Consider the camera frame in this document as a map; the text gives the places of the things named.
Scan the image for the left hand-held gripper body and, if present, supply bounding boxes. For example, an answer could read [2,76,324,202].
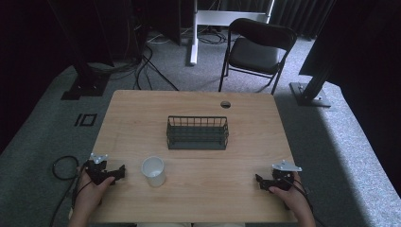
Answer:
[84,152,112,186]

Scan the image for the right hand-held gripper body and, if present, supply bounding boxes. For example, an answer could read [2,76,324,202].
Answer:
[270,159,303,192]

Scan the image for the white translucent plastic cup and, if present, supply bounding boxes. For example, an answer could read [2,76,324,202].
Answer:
[141,155,167,188]

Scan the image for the black wire basket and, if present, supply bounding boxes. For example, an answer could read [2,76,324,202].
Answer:
[166,114,230,151]

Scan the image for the person's right hand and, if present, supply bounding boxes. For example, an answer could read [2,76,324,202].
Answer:
[268,171,312,216]

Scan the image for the person's left hand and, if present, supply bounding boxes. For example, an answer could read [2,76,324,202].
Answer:
[74,169,116,213]

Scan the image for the black stand with metal base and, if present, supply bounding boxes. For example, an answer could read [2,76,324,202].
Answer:
[288,0,351,109]

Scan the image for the black folding chair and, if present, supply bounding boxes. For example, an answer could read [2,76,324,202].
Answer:
[218,17,298,96]

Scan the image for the dark curtain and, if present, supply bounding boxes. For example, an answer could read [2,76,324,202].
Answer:
[270,0,336,40]

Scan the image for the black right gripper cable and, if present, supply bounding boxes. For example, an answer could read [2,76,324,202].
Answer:
[282,177,325,227]

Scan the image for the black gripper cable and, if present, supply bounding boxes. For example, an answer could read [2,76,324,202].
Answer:
[48,154,89,227]
[282,177,325,227]

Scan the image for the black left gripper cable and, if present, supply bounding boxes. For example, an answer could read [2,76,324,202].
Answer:
[48,154,89,227]

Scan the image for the black floor cables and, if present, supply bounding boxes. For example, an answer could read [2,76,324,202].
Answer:
[89,29,181,93]

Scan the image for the white desk frame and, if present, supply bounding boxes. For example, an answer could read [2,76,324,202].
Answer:
[188,0,276,66]

